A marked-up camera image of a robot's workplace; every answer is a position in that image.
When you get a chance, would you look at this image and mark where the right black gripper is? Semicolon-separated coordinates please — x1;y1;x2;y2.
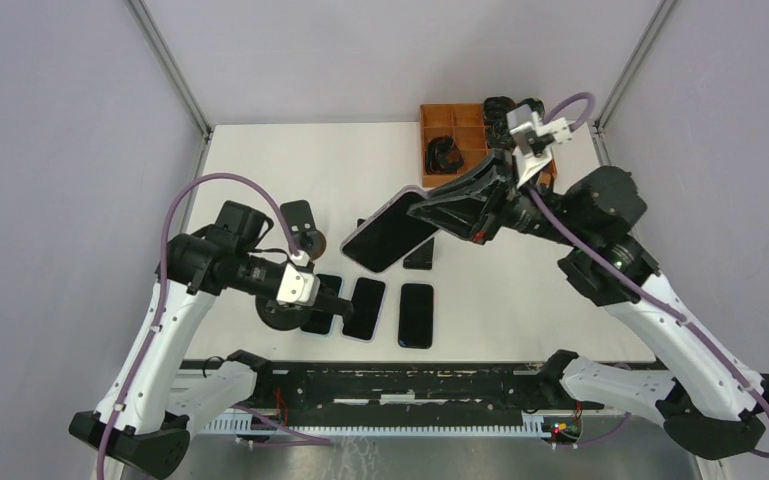
409;146;591;247

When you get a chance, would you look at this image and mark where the lavender case phone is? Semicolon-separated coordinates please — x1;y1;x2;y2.
341;278;386;342

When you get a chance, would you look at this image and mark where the light blue case phone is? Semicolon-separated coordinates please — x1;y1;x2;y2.
300;274;343;336

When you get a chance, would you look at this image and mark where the black round stand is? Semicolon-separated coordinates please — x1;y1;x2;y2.
255;297;311;331

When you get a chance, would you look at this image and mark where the black phone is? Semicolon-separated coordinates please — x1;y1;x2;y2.
397;283;434;349

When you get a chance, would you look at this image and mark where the grey case phone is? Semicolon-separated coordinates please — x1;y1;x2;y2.
340;185;438;274

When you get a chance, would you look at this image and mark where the black wedge phone stand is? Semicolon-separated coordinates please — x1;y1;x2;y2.
402;238;434;271

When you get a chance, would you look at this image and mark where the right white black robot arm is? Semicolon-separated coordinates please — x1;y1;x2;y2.
409;153;769;460

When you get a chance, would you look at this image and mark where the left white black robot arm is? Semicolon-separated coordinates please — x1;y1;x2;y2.
69;201;354;479

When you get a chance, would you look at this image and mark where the orange compartment tray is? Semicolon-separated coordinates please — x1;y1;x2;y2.
420;96;544;189

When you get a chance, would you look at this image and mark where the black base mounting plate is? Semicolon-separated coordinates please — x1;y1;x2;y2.
178;351;605;429

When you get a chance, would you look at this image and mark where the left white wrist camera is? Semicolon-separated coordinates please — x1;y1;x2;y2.
276;251;320;307

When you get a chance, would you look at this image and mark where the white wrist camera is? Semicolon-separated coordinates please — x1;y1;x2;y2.
506;106;572;188
276;251;320;307

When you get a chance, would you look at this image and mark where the black strap in tray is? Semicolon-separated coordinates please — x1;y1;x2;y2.
424;135;465;176

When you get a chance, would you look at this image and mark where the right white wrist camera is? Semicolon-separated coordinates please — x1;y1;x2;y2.
506;106;572;188

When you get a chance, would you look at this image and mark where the black strap top tray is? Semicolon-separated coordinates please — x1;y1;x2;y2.
482;95;518;127

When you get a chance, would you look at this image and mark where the dark green strap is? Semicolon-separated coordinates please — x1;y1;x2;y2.
516;97;547;121

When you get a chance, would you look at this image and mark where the white cable duct rail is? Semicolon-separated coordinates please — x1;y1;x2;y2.
201;411;553;440

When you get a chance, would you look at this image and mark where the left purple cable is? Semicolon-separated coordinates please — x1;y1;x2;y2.
95;173;331;480

